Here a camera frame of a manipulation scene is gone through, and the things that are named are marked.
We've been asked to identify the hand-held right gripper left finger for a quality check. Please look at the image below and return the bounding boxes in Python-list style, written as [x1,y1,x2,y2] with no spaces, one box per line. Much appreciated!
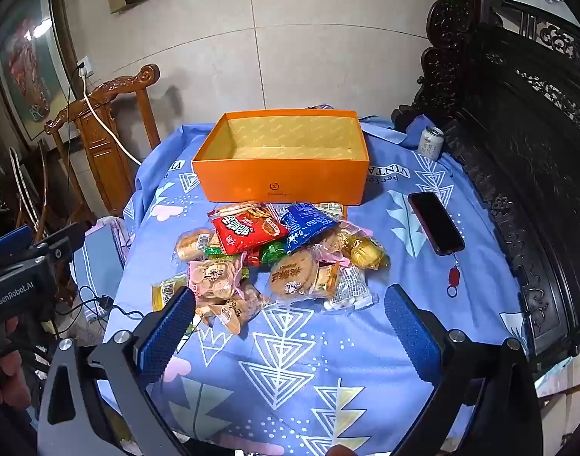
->
[36,287,196,456]

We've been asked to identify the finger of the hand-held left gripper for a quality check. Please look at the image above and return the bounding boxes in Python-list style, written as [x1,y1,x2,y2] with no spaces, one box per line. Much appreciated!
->
[0,225,33,257]
[31,222,86,262]

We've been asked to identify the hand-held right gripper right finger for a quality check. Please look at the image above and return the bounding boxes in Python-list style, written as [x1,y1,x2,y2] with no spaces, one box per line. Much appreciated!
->
[384,284,542,456]

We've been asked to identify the white printed snack packet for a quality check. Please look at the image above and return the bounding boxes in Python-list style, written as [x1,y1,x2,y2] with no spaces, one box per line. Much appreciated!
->
[321,266,374,312]

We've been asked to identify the round bread packet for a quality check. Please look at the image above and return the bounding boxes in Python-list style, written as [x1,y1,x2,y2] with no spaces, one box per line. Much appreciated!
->
[175,228,217,263]

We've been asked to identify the orange printed snack packet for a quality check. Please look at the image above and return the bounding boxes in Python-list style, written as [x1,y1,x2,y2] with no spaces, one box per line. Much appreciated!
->
[314,202,349,222]

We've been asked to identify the blue snack packet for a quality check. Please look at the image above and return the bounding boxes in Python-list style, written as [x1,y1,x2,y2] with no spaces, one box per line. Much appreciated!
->
[279,203,341,253]

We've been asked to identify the orange cardboard box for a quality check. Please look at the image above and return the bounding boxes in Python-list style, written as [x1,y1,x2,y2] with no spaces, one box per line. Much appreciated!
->
[192,110,371,207]

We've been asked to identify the person's left hand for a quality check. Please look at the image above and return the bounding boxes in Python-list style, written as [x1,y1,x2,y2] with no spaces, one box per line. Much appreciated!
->
[0,317,35,409]

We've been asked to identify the yellow striped snack packet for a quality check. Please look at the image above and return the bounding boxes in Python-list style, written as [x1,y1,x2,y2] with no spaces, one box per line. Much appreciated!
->
[151,273,189,312]

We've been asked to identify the brown pastry packet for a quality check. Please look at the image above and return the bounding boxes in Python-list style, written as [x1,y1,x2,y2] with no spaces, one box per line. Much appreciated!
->
[195,290,267,338]

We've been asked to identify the pink round biscuit packet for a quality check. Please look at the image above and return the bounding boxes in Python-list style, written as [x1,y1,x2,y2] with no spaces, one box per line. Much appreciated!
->
[188,256,246,301]

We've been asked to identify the yellow cake packet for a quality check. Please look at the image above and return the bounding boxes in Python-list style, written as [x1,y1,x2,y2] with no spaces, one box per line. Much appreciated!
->
[340,228,390,271]

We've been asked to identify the blue printed tablecloth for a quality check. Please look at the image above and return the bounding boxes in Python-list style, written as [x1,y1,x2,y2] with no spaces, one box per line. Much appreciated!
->
[71,103,533,456]

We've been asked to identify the carved brown wooden chair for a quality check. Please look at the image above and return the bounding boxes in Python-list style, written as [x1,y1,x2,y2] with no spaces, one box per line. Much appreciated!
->
[44,64,162,217]

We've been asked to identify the smartphone with red case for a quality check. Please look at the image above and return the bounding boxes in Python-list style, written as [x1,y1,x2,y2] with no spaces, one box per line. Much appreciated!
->
[408,192,466,256]

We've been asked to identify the red snack packet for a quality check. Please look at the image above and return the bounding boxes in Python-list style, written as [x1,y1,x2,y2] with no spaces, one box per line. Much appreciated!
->
[210,203,288,256]

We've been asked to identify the brown round cracker packet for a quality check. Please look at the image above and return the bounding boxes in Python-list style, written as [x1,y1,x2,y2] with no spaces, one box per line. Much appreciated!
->
[267,249,341,301]

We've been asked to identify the clear round cracker packet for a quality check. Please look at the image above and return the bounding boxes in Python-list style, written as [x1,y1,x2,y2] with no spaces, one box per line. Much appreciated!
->
[209,202,253,222]

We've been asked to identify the framed red painting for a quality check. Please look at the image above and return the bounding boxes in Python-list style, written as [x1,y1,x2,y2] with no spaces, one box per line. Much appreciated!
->
[0,0,74,141]

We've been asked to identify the white drink can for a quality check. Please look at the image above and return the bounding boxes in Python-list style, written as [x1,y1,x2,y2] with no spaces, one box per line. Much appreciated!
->
[417,126,445,160]

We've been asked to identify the dark carved wooden furniture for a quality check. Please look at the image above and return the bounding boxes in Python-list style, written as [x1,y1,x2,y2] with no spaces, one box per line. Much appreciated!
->
[392,0,580,381]

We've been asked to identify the black cable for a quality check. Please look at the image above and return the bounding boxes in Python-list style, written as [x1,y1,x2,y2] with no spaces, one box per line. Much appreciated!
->
[57,285,146,338]

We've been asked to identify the red phone strap tag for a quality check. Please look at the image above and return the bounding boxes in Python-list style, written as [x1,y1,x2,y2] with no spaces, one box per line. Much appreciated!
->
[444,254,462,299]

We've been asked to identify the white power cable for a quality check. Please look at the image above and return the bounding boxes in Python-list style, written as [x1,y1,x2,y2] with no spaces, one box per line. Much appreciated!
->
[81,71,143,166]

